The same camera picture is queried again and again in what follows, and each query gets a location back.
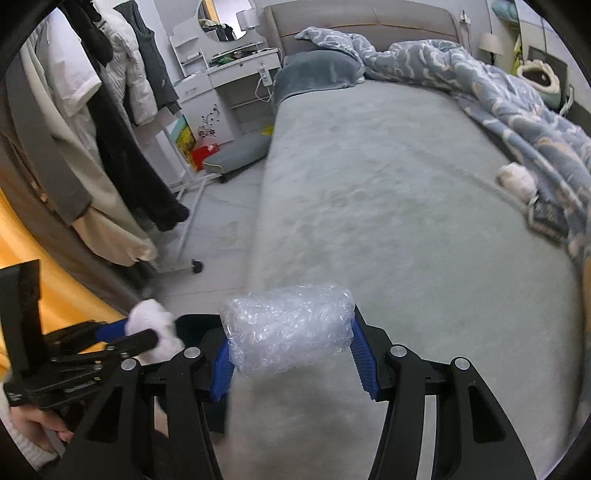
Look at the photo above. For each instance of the white vanity desk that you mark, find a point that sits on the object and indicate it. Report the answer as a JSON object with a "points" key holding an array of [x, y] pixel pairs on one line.
{"points": [[231, 92]]}

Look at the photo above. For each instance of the black fleece garment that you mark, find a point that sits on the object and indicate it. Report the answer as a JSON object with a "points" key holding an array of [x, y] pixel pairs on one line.
{"points": [[134, 175]]}

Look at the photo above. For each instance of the white green plush basket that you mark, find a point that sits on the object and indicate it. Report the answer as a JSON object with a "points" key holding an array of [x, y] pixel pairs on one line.
{"points": [[540, 81]]}

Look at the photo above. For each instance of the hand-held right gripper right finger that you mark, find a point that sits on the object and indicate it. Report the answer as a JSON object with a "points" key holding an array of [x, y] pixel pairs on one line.
{"points": [[364, 364]]}

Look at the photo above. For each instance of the person's left forearm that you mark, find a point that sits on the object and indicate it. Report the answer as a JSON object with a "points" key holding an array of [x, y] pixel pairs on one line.
{"points": [[23, 454]]}

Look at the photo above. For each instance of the dark teal trash bin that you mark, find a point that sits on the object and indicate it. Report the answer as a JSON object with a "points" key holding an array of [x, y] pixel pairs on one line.
{"points": [[203, 330]]}

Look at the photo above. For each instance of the wall socket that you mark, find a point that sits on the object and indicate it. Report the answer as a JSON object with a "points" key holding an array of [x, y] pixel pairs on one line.
{"points": [[466, 17]]}

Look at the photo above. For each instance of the white clothes rack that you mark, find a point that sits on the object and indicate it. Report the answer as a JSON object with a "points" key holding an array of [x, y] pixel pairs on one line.
{"points": [[191, 217]]}

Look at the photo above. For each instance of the yellow flower painting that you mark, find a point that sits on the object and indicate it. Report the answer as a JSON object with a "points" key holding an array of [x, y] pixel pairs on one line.
{"points": [[182, 138]]}

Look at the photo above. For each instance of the light green cloth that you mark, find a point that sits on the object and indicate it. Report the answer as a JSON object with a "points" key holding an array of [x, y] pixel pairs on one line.
{"points": [[504, 9]]}

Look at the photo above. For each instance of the white power strip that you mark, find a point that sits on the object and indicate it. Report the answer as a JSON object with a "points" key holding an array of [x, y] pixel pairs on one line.
{"points": [[266, 74]]}

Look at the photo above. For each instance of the white puffer jacket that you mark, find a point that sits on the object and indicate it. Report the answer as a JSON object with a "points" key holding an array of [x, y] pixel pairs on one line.
{"points": [[134, 74]]}

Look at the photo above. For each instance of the orange curtain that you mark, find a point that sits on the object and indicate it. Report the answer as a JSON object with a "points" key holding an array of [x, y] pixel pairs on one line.
{"points": [[27, 240]]}

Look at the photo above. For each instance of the clear bubble wrap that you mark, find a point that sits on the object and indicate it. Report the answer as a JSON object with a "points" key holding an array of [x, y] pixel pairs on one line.
{"points": [[286, 327]]}

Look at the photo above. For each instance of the grey upholstered headboard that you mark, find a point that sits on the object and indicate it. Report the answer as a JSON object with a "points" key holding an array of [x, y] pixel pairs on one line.
{"points": [[369, 21]]}

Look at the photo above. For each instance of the grey knit sweater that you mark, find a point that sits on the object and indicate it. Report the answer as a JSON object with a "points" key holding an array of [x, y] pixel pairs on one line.
{"points": [[55, 175]]}

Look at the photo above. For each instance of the grey cushion stool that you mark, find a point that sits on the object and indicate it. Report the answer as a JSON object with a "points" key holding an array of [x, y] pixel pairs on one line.
{"points": [[240, 154]]}

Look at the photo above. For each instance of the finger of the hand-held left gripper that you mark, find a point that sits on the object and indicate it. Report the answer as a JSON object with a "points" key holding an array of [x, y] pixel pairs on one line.
{"points": [[113, 330], [136, 342]]}

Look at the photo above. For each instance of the white tissue wad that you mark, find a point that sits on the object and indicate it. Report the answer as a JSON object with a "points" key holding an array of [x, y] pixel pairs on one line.
{"points": [[154, 323], [517, 181]]}

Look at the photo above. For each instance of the person's left hand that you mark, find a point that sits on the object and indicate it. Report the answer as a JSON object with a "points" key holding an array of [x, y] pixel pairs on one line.
{"points": [[34, 424]]}

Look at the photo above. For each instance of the yellow bag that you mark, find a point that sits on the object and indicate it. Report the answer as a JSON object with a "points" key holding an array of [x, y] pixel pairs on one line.
{"points": [[266, 131]]}

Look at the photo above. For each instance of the white shirt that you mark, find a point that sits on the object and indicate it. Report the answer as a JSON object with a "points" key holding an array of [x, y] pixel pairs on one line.
{"points": [[64, 69]]}

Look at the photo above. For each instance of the blue-grey pillow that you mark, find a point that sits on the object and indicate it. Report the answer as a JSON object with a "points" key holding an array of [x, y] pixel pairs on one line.
{"points": [[318, 71]]}

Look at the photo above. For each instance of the clothes on rack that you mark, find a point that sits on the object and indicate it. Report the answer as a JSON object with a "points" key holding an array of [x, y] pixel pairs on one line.
{"points": [[55, 249]]}

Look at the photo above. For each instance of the beige coat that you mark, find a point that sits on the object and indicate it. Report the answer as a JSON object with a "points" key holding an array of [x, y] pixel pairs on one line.
{"points": [[111, 221]]}

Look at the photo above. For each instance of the red box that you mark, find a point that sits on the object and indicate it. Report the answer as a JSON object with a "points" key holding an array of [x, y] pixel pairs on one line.
{"points": [[204, 157]]}

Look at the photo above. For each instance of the black packet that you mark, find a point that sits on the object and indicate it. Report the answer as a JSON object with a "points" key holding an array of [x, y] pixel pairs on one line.
{"points": [[547, 219]]}

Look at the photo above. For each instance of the white bedside lamp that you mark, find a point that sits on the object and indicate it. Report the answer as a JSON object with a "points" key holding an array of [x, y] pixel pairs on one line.
{"points": [[490, 44]]}

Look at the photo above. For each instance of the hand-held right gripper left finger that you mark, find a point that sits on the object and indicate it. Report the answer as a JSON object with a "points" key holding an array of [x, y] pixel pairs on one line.
{"points": [[221, 374]]}

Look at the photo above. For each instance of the grey bed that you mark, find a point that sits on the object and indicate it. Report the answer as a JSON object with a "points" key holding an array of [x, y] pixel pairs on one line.
{"points": [[378, 221]]}

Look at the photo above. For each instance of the blue patterned quilt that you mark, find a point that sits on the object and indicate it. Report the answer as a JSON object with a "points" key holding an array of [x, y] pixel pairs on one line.
{"points": [[489, 92]]}

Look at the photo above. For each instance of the white vanity lamp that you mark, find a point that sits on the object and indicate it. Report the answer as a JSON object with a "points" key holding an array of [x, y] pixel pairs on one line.
{"points": [[247, 19]]}

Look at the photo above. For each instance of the dark grey knit vest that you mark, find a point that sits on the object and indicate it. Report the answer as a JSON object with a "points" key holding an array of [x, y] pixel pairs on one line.
{"points": [[154, 60]]}

